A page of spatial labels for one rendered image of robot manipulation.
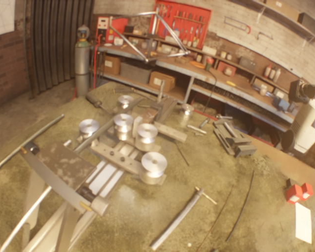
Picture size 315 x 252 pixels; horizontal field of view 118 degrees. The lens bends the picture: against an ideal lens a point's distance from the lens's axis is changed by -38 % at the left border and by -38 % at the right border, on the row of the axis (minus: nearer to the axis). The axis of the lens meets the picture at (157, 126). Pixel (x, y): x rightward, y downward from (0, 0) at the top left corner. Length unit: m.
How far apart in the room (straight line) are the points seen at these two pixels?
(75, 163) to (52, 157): 0.03
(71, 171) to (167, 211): 0.23
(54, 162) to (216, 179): 0.39
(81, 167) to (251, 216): 0.41
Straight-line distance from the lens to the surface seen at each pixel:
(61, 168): 0.20
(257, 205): 0.49
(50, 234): 0.32
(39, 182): 0.26
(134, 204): 0.35
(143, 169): 0.30
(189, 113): 0.60
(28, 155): 0.24
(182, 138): 0.44
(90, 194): 0.19
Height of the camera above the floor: 1.20
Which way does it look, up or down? 37 degrees down
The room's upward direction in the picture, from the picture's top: 14 degrees clockwise
